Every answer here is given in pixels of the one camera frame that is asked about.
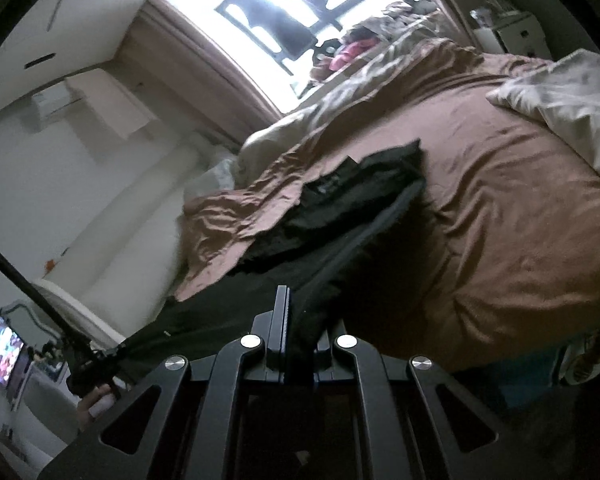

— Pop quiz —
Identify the person's left hand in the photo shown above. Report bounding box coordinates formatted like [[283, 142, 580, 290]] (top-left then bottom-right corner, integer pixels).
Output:
[[77, 386, 116, 432]]

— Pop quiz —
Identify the white padded headboard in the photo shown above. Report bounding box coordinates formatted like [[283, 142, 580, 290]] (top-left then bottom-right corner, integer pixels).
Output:
[[45, 130, 241, 341]]

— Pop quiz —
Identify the dark hanging jacket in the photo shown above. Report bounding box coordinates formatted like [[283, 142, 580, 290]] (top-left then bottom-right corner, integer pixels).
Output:
[[224, 0, 317, 59]]

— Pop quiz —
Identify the black button shirt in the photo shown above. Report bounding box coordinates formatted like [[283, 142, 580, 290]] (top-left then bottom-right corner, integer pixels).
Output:
[[112, 140, 436, 386]]

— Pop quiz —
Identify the blue printed bed sheet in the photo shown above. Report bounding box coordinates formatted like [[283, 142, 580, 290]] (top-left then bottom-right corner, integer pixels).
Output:
[[460, 320, 600, 411]]

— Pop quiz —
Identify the pink window curtain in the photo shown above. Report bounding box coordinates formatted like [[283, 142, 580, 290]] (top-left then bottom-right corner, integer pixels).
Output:
[[125, 0, 306, 126], [417, 0, 482, 52]]

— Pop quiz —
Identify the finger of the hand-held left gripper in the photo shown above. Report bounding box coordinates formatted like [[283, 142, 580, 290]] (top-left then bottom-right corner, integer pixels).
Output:
[[99, 345, 132, 366]]

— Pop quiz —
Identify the brown plush toy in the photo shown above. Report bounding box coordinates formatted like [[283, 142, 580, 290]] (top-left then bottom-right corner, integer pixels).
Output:
[[310, 57, 334, 82]]

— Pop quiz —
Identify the white wall box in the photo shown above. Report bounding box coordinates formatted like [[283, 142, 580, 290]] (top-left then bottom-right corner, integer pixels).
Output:
[[65, 67, 151, 139]]

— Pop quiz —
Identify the pile of light clothes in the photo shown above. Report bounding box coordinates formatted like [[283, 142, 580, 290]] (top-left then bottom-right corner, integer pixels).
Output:
[[350, 0, 446, 46]]

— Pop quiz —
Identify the brown duvet with beige underside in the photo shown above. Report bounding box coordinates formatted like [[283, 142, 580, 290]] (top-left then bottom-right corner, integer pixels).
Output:
[[172, 10, 600, 376]]

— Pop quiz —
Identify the white air conditioner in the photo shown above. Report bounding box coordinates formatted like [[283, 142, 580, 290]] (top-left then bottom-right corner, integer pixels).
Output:
[[31, 82, 87, 122]]

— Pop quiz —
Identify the white nightstand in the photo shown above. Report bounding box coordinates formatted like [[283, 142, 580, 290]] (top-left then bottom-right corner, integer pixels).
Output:
[[495, 10, 547, 61]]

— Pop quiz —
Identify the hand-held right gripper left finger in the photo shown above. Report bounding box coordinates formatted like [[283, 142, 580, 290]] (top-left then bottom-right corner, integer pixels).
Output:
[[37, 285, 287, 480]]

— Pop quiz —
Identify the white pillow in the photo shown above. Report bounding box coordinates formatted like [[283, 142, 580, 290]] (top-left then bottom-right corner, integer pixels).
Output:
[[185, 157, 242, 197]]

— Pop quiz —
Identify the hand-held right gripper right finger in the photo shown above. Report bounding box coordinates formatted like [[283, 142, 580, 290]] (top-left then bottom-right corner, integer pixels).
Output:
[[286, 287, 536, 480]]

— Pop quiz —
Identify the television screen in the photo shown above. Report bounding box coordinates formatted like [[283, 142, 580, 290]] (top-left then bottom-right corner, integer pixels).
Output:
[[0, 315, 27, 389]]

